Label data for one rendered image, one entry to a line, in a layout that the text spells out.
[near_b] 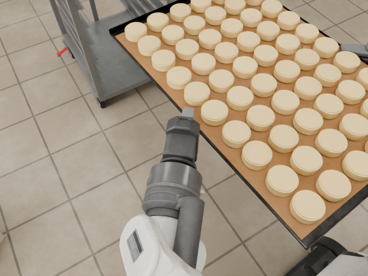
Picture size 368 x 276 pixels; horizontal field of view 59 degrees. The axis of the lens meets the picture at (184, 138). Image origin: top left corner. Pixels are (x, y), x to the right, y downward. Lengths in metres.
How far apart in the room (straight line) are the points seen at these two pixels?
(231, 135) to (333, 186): 0.18
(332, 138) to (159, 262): 0.36
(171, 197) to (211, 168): 1.22
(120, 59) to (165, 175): 1.55
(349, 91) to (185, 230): 0.42
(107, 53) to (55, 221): 1.00
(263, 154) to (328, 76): 0.24
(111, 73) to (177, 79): 1.30
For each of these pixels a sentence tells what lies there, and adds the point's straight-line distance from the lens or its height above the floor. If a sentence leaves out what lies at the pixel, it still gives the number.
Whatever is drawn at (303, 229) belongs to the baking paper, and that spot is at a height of 1.00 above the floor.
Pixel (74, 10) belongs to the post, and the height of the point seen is 0.68.
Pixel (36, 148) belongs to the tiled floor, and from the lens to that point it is 1.92.
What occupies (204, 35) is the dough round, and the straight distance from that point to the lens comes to 0.75.
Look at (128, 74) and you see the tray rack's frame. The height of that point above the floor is 0.15.
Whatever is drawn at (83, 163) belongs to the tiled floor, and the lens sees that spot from 1.78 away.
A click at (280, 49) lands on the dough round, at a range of 0.75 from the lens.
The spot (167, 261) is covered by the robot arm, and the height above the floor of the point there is 1.08.
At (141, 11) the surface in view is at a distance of 2.05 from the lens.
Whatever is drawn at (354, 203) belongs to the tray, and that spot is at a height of 1.00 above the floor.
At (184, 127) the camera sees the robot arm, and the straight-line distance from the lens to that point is 0.53.
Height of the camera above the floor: 1.48
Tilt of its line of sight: 56 degrees down
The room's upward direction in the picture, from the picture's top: straight up
